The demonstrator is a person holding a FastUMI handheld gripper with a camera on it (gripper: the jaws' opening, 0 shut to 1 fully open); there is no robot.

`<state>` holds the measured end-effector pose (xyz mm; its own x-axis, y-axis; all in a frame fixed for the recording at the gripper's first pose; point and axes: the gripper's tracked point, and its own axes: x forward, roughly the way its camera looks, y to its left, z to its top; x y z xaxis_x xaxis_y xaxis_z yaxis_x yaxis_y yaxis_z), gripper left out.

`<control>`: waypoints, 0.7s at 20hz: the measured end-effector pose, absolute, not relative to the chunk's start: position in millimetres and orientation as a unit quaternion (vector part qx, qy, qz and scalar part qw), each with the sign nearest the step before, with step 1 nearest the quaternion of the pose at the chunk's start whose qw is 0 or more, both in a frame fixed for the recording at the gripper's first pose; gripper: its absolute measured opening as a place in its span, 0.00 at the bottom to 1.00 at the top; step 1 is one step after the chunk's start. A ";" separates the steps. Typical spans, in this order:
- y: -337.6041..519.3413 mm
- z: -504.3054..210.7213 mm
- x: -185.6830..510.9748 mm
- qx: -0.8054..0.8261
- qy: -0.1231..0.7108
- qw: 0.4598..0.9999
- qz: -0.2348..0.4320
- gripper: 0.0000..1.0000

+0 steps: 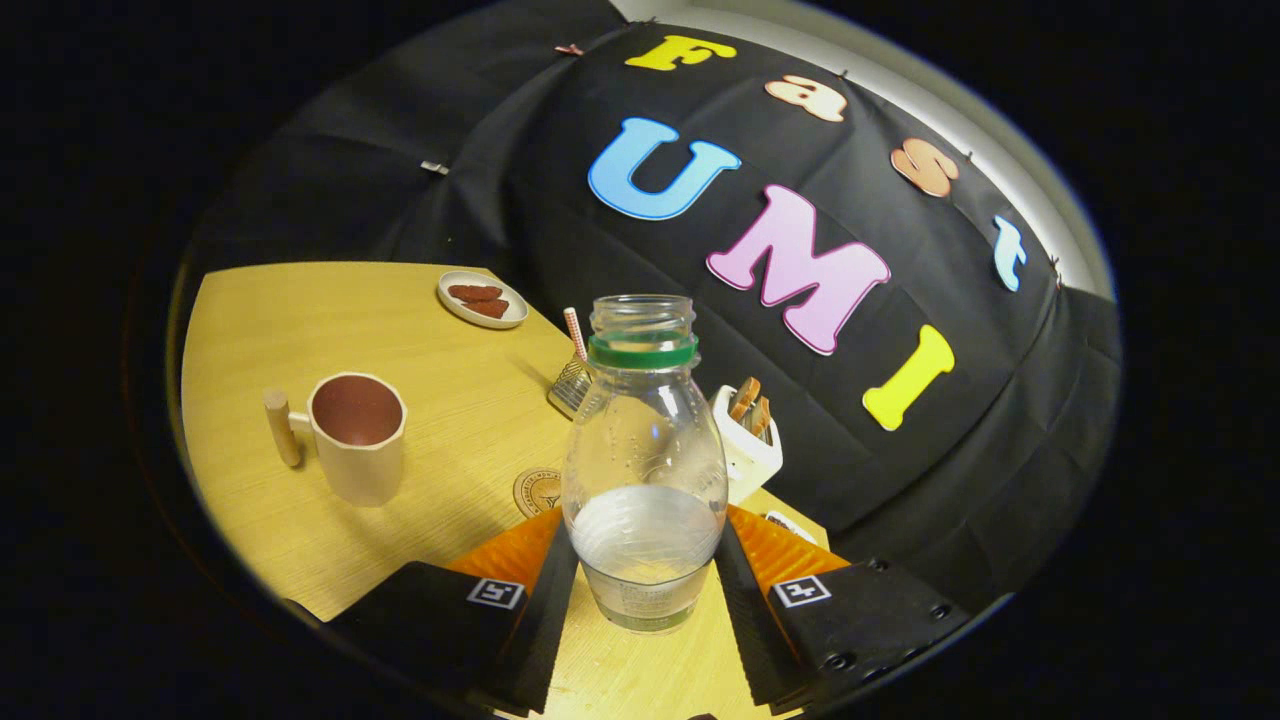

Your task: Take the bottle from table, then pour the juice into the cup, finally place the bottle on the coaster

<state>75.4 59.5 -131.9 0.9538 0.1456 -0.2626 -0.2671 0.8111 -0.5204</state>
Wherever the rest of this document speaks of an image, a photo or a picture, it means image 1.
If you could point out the clear plastic juice bottle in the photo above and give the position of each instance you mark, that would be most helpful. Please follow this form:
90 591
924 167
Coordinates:
645 450

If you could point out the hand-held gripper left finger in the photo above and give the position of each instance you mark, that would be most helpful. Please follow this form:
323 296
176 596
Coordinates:
540 640

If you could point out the white round plate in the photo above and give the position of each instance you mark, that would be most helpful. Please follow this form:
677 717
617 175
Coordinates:
455 308

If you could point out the wooden table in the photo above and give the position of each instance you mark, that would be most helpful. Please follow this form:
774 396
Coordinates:
450 400

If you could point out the toast slice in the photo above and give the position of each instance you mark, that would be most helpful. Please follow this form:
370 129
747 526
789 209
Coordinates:
760 416
743 398

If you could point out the round wooden coaster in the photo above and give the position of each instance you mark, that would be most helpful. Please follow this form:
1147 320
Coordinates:
535 492

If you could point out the white toaster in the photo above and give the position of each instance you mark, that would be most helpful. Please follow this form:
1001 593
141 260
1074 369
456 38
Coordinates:
745 465

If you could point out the red striped straw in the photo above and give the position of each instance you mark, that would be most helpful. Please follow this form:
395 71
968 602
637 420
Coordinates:
576 335

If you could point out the black backdrop cloth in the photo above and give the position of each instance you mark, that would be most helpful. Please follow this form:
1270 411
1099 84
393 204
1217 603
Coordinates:
850 460

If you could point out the silver clip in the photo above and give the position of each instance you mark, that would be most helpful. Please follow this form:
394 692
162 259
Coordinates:
435 167

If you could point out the red sausage piece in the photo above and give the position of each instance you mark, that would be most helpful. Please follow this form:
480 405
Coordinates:
488 309
474 293

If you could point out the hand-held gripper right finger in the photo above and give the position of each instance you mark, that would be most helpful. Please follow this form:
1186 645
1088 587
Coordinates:
750 630

